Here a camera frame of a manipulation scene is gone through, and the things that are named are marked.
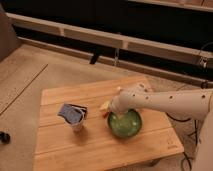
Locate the orange carrot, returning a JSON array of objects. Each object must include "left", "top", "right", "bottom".
[{"left": 103, "top": 112, "right": 109, "bottom": 118}]

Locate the wooden table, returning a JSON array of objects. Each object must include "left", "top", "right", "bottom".
[{"left": 33, "top": 76, "right": 184, "bottom": 171}]

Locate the blue chip bag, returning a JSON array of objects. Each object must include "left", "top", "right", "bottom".
[{"left": 58, "top": 104, "right": 87, "bottom": 132}]

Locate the black cable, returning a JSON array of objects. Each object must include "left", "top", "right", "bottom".
[{"left": 165, "top": 84, "right": 201, "bottom": 171}]

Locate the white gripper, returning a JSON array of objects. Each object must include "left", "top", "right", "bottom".
[{"left": 108, "top": 95, "right": 127, "bottom": 114}]

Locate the white wall rail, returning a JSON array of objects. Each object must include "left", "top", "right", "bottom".
[{"left": 7, "top": 13, "right": 213, "bottom": 66}]

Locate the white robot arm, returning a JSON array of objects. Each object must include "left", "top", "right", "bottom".
[{"left": 108, "top": 83, "right": 213, "bottom": 171}]

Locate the green ceramic bowl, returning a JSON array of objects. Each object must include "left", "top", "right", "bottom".
[{"left": 107, "top": 109, "right": 142, "bottom": 138}]

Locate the black object on floor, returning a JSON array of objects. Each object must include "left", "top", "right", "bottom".
[{"left": 0, "top": 131, "right": 10, "bottom": 144}]

